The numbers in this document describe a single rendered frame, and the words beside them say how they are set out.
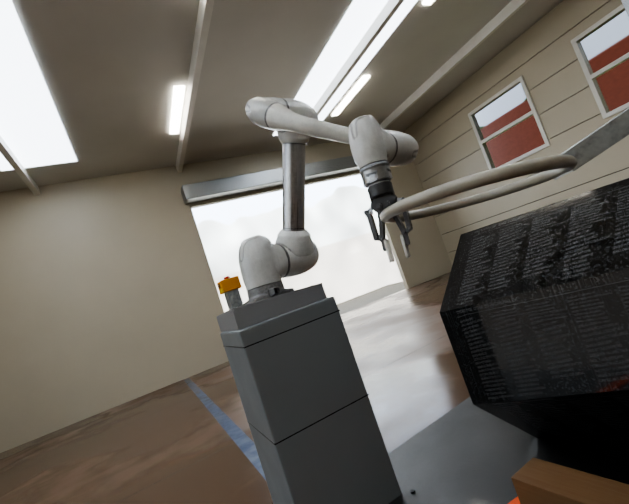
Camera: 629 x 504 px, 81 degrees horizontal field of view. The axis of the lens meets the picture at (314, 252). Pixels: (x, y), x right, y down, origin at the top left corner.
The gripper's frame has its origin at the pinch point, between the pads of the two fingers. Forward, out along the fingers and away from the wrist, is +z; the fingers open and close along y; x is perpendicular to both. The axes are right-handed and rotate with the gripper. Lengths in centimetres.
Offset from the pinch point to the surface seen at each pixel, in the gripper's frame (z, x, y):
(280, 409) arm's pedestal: 43, -5, -54
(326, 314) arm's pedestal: 16.5, 17.3, -39.0
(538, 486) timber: 74, 8, 18
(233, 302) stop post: 3, 71, -133
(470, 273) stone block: 14.9, 36.9, 12.8
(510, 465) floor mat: 86, 39, 7
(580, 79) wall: -208, 672, 185
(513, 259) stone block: 12.8, 29.2, 27.8
